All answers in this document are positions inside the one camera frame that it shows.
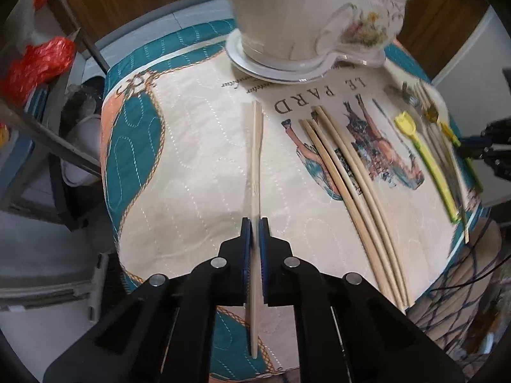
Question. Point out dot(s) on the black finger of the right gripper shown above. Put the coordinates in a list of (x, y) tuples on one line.
[(498, 160)]

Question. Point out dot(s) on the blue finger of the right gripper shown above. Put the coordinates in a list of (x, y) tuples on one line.
[(473, 143)]

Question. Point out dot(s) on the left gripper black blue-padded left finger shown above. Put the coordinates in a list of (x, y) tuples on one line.
[(163, 331)]

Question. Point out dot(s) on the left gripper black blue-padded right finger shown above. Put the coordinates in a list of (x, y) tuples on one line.
[(346, 330)]

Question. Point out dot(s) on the light wooden chopstick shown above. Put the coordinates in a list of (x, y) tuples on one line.
[(255, 277), (354, 185), (380, 272), (339, 135), (370, 225)]

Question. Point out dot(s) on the yellow plastic utensil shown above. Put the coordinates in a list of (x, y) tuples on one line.
[(448, 132)]

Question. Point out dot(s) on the gold metal fork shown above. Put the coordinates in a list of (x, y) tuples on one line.
[(442, 151)]

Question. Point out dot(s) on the yellow green plastic spoon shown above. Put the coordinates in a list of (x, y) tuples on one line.
[(407, 126)]

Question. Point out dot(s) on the silver metal fork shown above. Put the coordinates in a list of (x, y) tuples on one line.
[(412, 105)]

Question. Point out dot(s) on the quilted teal cream table mat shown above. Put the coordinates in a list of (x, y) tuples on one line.
[(175, 153)]

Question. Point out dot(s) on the metal shelf rack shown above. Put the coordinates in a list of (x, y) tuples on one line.
[(47, 257)]

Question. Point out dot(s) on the white bowl under shelf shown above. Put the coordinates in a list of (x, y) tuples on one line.
[(86, 137)]

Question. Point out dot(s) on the white floral ceramic utensil holder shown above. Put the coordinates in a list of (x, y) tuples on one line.
[(295, 34)]

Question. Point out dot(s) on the white ceramic saucer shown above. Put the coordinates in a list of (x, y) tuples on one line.
[(233, 48)]

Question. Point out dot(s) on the red plastic bag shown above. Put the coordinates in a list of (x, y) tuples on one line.
[(39, 65)]

